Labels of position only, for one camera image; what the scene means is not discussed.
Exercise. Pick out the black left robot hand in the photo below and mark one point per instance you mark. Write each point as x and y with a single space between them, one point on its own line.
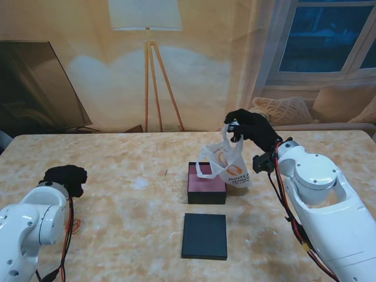
66 177

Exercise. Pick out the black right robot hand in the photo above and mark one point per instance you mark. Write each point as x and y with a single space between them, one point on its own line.
258 127

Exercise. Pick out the white plastic bag orange logo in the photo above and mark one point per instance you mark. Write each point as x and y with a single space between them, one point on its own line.
236 173

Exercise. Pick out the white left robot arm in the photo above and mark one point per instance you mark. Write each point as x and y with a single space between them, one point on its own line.
29 223

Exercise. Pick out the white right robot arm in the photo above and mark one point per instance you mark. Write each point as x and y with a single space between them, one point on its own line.
329 205

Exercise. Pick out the black gift box pink inside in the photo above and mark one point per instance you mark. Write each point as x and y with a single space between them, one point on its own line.
205 198

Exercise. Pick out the black gift box lid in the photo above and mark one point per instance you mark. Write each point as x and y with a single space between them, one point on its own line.
204 236

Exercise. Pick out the beige knitted cushion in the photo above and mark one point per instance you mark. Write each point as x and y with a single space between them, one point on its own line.
285 110
367 116

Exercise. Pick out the beige sofa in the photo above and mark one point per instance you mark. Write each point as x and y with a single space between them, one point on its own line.
323 127

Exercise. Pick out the plain tan cushion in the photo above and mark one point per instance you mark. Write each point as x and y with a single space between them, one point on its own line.
337 100

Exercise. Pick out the dark flat television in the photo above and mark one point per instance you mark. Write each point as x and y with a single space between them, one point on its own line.
29 88

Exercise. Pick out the white framed window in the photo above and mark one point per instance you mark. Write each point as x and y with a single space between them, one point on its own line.
317 38

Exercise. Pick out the white shade tripod floor lamp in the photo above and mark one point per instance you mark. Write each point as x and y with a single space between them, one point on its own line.
145 14

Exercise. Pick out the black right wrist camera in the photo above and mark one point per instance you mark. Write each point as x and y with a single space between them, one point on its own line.
263 163

